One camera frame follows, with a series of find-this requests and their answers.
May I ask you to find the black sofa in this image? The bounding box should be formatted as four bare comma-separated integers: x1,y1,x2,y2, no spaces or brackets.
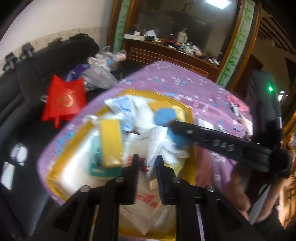
1,34,111,240

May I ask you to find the pink cloth item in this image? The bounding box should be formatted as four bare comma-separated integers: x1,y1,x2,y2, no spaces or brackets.
227,93,249,113

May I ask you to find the yellow tissue pack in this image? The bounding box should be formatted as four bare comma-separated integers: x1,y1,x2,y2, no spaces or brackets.
99,119,123,169

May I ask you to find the wooden cabinet with mirror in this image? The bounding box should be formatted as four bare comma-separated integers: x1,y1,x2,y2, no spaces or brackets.
107,1,262,88

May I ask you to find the clear plastic bags pile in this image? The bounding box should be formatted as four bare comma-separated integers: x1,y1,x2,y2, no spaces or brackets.
81,46,126,92

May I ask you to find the teal cartoon tissue pack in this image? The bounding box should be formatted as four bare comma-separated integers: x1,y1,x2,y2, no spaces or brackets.
89,150,122,178

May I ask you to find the white jug on cabinet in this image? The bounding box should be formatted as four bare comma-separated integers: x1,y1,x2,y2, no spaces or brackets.
177,28,188,44

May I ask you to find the purple floral tablecloth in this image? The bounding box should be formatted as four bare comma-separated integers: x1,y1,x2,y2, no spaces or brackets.
37,61,241,240

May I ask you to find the white fluffy cloth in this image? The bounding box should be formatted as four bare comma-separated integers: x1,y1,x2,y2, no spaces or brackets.
125,95,189,178

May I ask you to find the white blue printed wipes pack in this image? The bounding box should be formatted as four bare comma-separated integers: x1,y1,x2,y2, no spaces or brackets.
104,95,136,132

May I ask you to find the white red-lettered pouch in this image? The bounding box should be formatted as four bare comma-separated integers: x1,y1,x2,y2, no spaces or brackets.
119,157,175,238

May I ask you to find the blue cloth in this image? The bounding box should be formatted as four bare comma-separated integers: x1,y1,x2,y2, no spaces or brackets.
154,108,192,150

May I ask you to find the person's right hand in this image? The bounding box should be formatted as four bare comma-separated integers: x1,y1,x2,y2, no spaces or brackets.
227,164,287,222

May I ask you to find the yellow-rimmed white storage box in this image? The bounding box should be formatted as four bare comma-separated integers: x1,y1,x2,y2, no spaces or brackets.
42,89,197,240

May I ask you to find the red gift bag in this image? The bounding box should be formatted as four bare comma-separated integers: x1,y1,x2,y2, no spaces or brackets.
42,75,87,128

